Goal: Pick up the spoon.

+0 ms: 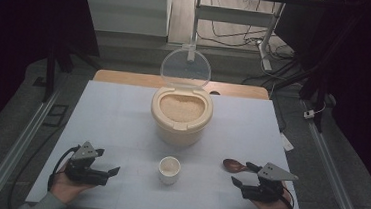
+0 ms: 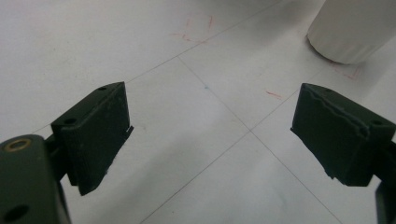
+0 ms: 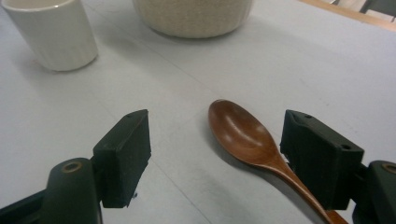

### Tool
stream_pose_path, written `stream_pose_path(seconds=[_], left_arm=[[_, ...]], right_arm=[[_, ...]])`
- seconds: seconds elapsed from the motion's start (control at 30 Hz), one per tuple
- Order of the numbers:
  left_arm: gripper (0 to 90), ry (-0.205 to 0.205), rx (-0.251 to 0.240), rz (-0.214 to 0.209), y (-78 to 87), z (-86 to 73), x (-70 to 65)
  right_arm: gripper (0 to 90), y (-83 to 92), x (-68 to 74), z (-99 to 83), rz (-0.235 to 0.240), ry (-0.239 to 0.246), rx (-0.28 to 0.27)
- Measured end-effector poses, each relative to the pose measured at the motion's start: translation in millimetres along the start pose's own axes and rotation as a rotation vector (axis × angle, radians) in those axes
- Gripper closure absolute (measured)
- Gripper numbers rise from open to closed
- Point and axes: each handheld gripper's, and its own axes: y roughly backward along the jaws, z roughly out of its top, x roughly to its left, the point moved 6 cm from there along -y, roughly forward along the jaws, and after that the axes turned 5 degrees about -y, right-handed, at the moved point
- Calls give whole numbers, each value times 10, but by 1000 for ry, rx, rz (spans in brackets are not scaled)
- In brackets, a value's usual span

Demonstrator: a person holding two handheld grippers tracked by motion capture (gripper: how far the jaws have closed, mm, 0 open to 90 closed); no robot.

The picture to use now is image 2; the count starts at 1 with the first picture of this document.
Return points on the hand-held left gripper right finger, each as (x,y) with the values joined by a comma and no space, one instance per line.
(339,140)

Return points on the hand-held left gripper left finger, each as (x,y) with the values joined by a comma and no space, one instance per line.
(93,133)

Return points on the white cup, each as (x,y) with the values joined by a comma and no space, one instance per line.
(348,28)

